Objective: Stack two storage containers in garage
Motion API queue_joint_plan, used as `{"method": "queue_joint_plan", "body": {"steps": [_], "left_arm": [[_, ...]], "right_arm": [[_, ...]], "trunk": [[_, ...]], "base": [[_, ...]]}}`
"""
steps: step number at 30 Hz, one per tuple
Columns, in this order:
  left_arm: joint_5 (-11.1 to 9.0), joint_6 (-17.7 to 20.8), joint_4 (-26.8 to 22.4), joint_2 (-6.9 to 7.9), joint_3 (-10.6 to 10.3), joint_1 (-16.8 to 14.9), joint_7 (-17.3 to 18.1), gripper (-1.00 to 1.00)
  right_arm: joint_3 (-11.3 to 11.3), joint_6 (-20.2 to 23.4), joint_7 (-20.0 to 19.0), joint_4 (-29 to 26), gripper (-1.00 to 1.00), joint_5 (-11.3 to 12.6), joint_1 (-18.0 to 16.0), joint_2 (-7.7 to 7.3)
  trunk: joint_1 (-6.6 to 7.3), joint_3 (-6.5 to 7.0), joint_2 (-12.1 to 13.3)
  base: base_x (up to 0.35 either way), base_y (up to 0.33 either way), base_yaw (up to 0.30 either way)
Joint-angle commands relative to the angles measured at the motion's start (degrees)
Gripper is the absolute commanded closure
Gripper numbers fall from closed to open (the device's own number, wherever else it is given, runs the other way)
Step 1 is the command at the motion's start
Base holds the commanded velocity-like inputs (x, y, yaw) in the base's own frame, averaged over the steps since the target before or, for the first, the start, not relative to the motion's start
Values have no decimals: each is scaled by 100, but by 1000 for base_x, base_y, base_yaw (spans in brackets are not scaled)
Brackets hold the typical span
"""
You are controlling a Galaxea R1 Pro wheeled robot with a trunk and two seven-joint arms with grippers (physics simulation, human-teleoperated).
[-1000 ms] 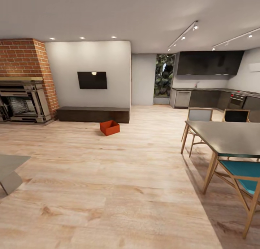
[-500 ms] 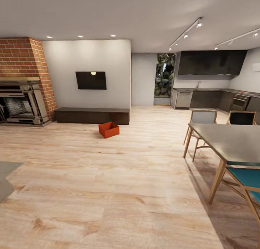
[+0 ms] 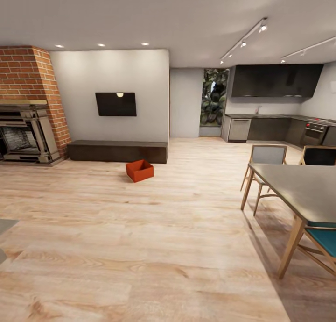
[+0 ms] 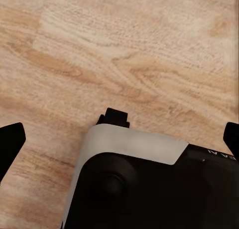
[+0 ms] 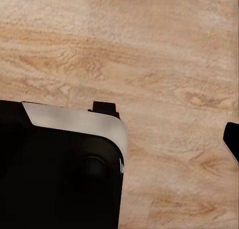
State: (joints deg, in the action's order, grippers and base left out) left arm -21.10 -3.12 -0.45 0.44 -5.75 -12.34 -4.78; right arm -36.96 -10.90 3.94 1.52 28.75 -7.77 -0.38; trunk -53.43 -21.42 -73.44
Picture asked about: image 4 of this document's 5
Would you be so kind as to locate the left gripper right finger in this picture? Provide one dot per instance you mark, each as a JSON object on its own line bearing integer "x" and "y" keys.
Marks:
{"x": 231, "y": 138}

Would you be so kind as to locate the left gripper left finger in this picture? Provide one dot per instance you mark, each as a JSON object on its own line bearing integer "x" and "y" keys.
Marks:
{"x": 12, "y": 138}

